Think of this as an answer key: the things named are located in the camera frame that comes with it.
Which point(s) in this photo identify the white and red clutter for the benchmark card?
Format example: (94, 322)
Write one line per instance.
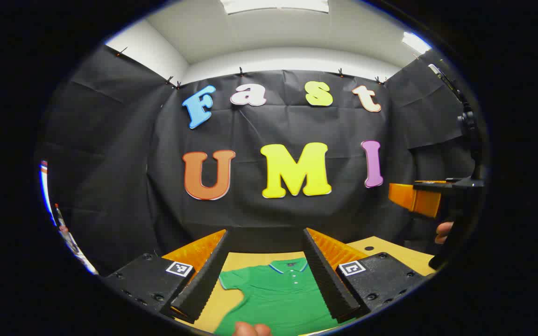
(63, 228)

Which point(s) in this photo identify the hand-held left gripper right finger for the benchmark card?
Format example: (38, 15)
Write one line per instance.
(327, 280)

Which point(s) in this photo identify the green T-shirt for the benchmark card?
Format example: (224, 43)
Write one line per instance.
(273, 298)

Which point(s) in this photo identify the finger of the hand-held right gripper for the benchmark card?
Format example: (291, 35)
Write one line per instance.
(414, 198)

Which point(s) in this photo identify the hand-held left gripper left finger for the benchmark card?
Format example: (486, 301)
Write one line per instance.
(203, 284)

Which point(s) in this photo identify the ceiling light panel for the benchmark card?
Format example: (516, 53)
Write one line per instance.
(416, 43)
(273, 5)

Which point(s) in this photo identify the black backdrop cloth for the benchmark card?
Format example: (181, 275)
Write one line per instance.
(110, 163)

